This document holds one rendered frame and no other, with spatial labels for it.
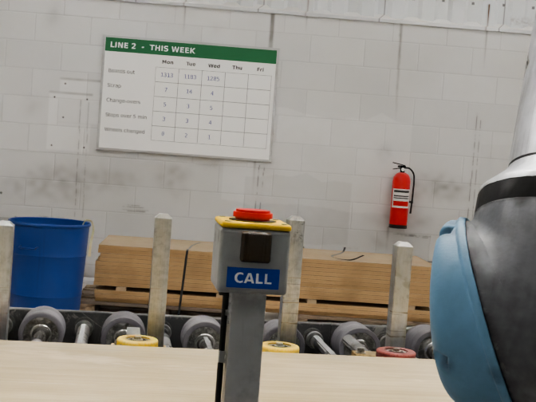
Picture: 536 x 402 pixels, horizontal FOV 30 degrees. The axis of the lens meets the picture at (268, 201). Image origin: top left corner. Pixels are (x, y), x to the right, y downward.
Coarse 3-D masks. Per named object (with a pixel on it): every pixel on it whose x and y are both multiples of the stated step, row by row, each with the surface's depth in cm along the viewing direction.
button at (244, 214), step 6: (240, 210) 100; (246, 210) 100; (252, 210) 100; (258, 210) 101; (264, 210) 102; (240, 216) 100; (246, 216) 99; (252, 216) 99; (258, 216) 99; (264, 216) 100; (270, 216) 100
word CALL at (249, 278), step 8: (232, 272) 98; (240, 272) 98; (248, 272) 98; (256, 272) 98; (264, 272) 98; (272, 272) 98; (232, 280) 98; (240, 280) 98; (248, 280) 98; (256, 280) 98; (264, 280) 98; (272, 280) 98; (256, 288) 98; (264, 288) 98; (272, 288) 98
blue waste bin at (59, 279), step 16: (16, 224) 652; (32, 224) 646; (48, 224) 646; (64, 224) 698; (80, 224) 693; (16, 240) 654; (32, 240) 648; (48, 240) 648; (64, 240) 652; (80, 240) 661; (16, 256) 655; (32, 256) 649; (48, 256) 649; (64, 256) 653; (80, 256) 664; (16, 272) 656; (32, 272) 650; (48, 272) 651; (64, 272) 655; (80, 272) 667; (16, 288) 656; (32, 288) 651; (48, 288) 651; (64, 288) 656; (80, 288) 671; (16, 304) 657; (32, 304) 652; (48, 304) 653; (64, 304) 658; (80, 304) 679
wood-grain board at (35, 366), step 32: (0, 352) 177; (32, 352) 179; (64, 352) 181; (96, 352) 183; (128, 352) 185; (160, 352) 187; (192, 352) 189; (0, 384) 154; (32, 384) 156; (64, 384) 157; (96, 384) 159; (128, 384) 160; (160, 384) 162; (192, 384) 163; (288, 384) 168; (320, 384) 170; (352, 384) 172; (384, 384) 174; (416, 384) 176
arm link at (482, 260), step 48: (528, 96) 63; (528, 144) 61; (480, 192) 62; (528, 192) 57; (480, 240) 58; (528, 240) 56; (432, 288) 58; (480, 288) 56; (528, 288) 55; (432, 336) 58; (480, 336) 55; (528, 336) 54; (480, 384) 57; (528, 384) 55
